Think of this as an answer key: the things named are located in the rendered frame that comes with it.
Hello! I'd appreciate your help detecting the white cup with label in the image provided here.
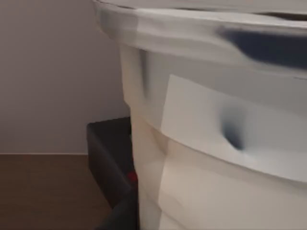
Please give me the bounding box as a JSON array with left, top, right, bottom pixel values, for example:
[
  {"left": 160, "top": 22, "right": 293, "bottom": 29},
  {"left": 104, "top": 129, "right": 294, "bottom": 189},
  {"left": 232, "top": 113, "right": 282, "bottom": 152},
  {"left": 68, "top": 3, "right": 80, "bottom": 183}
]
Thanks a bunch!
[{"left": 92, "top": 0, "right": 307, "bottom": 230}]

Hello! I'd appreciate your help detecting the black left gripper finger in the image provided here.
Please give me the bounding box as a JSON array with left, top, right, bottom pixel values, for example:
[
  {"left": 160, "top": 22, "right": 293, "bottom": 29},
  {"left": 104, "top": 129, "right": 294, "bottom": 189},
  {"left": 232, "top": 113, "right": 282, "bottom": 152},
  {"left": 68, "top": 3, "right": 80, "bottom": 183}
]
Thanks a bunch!
[{"left": 94, "top": 191, "right": 140, "bottom": 230}]

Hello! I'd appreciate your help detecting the black block with red mark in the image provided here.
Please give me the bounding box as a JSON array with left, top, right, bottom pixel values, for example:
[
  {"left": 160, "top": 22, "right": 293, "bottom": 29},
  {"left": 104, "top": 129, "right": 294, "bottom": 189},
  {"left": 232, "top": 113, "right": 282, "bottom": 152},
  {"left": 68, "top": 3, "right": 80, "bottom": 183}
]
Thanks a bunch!
[{"left": 86, "top": 116, "right": 139, "bottom": 209}]

